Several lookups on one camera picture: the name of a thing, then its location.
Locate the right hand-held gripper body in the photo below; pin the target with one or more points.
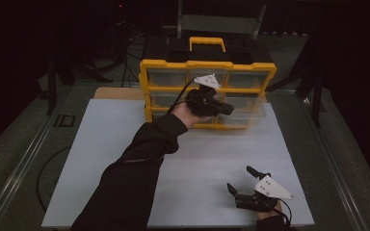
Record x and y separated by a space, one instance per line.
271 189

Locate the black floor bracket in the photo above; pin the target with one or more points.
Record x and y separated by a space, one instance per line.
65 121

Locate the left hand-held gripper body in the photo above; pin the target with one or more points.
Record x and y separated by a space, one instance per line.
202 102

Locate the person's left hand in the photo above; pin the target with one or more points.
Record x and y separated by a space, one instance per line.
186 117

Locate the person's right hand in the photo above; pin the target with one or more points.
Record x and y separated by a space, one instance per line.
268 215

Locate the yellow black drawer organizer cabinet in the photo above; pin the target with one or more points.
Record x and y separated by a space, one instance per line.
173 48

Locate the grey metal frame table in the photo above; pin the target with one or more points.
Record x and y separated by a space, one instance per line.
218 24

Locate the set of clear organizer drawers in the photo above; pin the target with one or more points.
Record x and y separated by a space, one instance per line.
167 77

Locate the black tripod stand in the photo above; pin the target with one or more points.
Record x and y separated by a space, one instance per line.
50 93

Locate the metal floor rail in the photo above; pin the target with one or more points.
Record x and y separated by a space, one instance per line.
19 166
340 179

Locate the dark metal stand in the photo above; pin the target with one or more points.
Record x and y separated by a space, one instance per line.
316 106

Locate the clear plastic drawer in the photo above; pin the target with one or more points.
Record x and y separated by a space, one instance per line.
247 118

